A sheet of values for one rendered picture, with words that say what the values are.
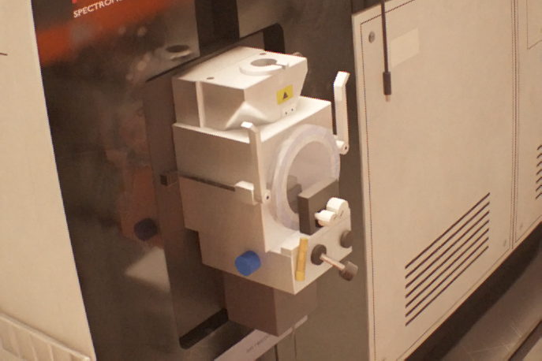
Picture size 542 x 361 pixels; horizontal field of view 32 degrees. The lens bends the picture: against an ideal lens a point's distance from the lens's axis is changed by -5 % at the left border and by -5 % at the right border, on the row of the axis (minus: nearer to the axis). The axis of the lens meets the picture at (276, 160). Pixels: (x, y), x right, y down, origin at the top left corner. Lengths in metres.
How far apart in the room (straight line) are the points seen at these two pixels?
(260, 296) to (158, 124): 0.18
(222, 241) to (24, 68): 0.25
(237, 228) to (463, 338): 0.67
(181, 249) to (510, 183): 0.68
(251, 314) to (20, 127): 0.29
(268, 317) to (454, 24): 0.48
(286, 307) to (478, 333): 0.60
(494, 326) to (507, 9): 0.46
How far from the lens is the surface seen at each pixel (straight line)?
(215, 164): 0.81
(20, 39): 0.71
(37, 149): 0.74
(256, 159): 0.76
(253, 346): 0.97
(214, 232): 0.84
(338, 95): 0.84
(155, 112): 0.81
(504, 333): 1.44
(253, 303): 0.88
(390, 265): 1.16
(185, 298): 0.89
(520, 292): 1.54
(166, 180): 0.82
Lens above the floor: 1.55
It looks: 24 degrees down
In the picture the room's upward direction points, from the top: 5 degrees counter-clockwise
